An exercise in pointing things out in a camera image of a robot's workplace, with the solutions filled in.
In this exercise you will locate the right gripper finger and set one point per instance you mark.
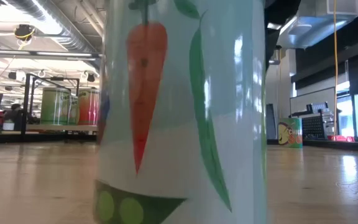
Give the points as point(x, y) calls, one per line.
point(278, 15)

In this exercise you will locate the green chicken soup can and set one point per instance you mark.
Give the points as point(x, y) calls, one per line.
point(291, 133)

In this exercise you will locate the white vegetable can with carrot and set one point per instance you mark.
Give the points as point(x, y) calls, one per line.
point(179, 124)

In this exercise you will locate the orange peaches can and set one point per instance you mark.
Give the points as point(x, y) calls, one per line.
point(89, 109)

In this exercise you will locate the green pears can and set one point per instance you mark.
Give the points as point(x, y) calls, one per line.
point(53, 109)
point(74, 112)

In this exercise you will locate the metal ventilation hood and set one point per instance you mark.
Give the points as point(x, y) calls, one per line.
point(315, 28)

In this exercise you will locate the white board panel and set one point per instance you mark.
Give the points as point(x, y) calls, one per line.
point(312, 99)

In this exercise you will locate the dark grey upright panel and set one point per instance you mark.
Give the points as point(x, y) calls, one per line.
point(272, 124)

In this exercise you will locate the black perforated rack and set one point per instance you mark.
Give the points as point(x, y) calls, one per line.
point(314, 127)

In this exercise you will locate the red storage bins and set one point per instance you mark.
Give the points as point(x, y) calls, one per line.
point(340, 138)

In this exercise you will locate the person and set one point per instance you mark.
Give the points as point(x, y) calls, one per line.
point(14, 115)

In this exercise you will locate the silver ceiling duct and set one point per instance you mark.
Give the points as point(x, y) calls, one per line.
point(73, 37)

